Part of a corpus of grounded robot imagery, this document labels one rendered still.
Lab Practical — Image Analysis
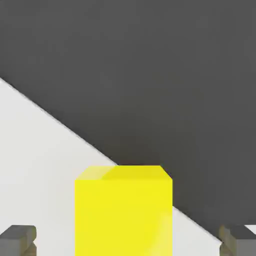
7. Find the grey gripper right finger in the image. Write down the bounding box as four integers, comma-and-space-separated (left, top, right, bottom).
218, 224, 256, 256

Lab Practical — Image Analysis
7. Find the small yellow cube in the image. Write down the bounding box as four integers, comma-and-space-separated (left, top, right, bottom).
74, 165, 173, 256

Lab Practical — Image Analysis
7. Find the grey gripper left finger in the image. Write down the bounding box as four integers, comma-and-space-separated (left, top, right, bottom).
0, 224, 38, 256

